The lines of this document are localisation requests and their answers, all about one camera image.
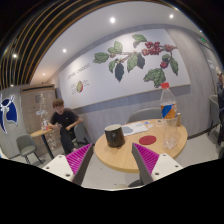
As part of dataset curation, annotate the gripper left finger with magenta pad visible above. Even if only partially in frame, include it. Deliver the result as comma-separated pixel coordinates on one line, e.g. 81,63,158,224
43,144,93,186

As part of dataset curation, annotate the round wooden table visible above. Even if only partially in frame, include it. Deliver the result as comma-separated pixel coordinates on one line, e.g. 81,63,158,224
94,119,188,173

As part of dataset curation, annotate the white menu card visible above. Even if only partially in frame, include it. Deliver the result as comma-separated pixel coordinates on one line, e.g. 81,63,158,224
122,122,148,136

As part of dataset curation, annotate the red round coaster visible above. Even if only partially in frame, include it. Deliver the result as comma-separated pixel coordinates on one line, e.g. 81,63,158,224
139,135,156,145

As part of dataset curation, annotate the grey chair behind person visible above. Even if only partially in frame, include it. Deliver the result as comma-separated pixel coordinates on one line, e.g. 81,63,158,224
73,123,89,147

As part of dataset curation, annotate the small clear glass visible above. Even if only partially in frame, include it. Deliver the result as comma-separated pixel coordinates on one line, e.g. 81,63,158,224
156,119,163,127

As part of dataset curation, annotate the dark cylindrical mug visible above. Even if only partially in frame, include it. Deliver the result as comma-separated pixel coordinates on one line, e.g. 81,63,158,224
105,124,125,148

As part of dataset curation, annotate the small wooden pepper shaker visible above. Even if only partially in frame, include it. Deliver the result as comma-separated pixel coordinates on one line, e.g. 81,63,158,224
176,113,181,127

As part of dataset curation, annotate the seated person in black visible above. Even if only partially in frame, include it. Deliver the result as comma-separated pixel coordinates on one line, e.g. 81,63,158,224
48,99,82,155

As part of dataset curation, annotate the clear plastic bottle red cap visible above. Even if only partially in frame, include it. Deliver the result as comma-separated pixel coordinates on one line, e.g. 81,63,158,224
160,82,177,149

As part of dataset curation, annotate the grey-green chair at left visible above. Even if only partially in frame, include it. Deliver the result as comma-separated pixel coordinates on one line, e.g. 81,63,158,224
16,134,37,163

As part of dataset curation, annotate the grey chair behind table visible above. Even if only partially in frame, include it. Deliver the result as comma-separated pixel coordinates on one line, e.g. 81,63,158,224
127,107,162,123

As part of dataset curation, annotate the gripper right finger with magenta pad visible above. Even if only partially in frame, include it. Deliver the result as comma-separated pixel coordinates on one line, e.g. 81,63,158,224
132,143,182,185

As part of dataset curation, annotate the coffee plant wall mural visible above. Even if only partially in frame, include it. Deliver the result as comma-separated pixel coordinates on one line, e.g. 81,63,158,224
93,34,179,88

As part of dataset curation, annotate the blue figure wall art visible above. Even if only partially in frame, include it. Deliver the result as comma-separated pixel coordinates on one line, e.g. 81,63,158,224
0,95,18,133

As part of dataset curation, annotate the small round side table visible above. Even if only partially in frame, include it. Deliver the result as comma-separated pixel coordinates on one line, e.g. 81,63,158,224
31,129,54,159

